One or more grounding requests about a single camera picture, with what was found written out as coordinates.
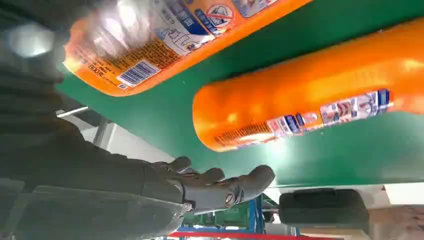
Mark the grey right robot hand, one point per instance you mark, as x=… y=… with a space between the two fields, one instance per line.
x=99 y=185

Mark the black zip carrying case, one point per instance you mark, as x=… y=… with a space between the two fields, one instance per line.
x=324 y=208

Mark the green plastic crate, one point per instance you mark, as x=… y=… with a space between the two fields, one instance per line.
x=228 y=217

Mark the white side table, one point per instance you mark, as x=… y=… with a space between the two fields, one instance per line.
x=132 y=145

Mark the red bar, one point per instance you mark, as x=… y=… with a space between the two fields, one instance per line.
x=248 y=236

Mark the green table mat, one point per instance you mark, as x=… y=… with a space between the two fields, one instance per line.
x=331 y=159

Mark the blue metal frame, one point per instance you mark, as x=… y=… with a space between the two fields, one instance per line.
x=256 y=215

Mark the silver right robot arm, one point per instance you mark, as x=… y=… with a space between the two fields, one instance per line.
x=26 y=96

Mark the orange bottle with blue-white label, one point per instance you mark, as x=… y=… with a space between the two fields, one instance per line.
x=298 y=99

